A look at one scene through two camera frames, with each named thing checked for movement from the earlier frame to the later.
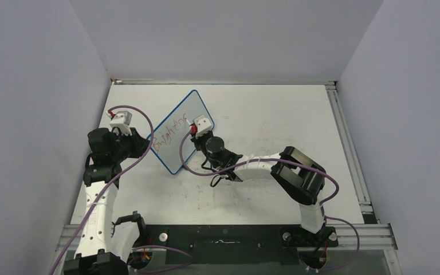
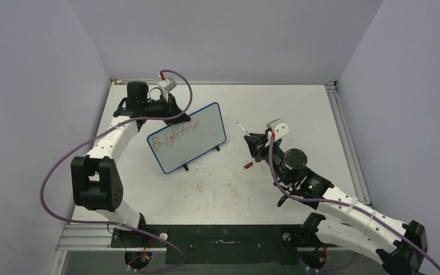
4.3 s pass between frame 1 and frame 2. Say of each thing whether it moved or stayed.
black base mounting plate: stayed
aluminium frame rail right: stayed
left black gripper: moved
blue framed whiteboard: moved
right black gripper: moved
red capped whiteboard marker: moved
